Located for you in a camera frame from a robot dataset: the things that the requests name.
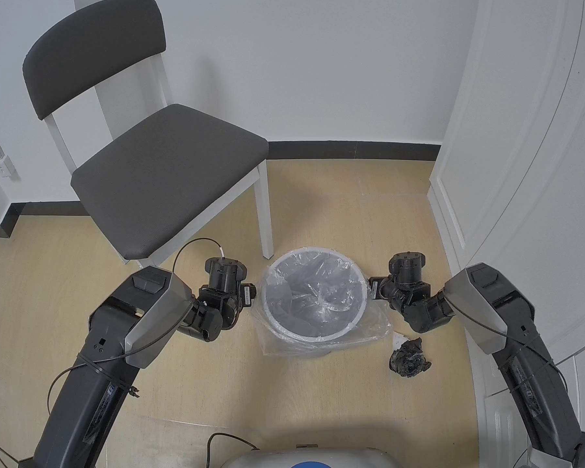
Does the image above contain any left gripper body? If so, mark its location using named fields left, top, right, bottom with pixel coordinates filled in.
left=240, top=282, right=260, bottom=310

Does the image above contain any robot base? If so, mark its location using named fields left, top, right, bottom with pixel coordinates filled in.
left=222, top=446, right=396, bottom=468

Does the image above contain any grey and white chair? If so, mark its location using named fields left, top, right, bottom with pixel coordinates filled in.
left=22, top=0, right=275, bottom=274

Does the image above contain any clear plastic bag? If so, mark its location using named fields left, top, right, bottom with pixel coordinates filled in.
left=253, top=249, right=395, bottom=359

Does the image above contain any black plastic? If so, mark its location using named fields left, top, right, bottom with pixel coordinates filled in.
left=389, top=337, right=432, bottom=379

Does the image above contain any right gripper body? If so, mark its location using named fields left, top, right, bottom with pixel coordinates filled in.
left=368, top=274, right=388, bottom=306

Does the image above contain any white wardrobe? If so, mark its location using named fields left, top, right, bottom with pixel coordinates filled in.
left=428, top=0, right=585, bottom=468

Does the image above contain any white trash bin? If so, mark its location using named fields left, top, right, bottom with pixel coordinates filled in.
left=265, top=247, right=370, bottom=357

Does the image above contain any white wall socket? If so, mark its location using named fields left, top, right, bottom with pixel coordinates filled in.
left=0, top=155, right=21, bottom=182

